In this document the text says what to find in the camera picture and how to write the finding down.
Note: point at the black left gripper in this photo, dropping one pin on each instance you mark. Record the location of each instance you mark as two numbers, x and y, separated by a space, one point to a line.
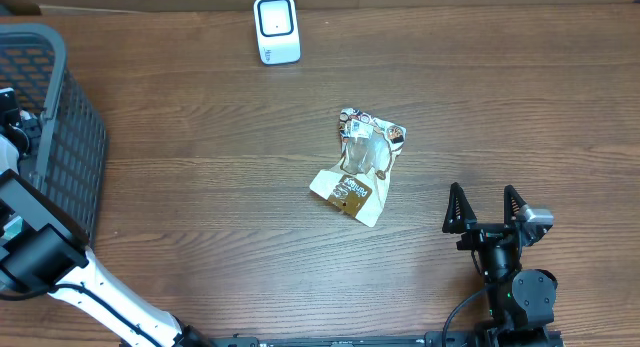
24 131

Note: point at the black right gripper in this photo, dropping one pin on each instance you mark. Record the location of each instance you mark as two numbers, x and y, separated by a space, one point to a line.
457 219

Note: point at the white brown snack bag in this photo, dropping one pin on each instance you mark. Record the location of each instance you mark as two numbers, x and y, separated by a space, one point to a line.
358 184

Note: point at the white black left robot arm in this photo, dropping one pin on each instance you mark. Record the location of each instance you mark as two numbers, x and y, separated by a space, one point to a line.
45 252

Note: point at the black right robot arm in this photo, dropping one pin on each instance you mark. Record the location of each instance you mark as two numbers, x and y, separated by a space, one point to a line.
521 301

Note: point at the white barcode scanner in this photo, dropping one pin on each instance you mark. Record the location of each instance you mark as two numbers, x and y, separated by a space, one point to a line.
277 31

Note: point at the grey plastic mesh basket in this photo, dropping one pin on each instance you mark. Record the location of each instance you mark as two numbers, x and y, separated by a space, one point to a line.
70 163

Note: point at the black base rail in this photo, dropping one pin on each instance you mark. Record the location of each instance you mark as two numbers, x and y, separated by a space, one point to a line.
429 339

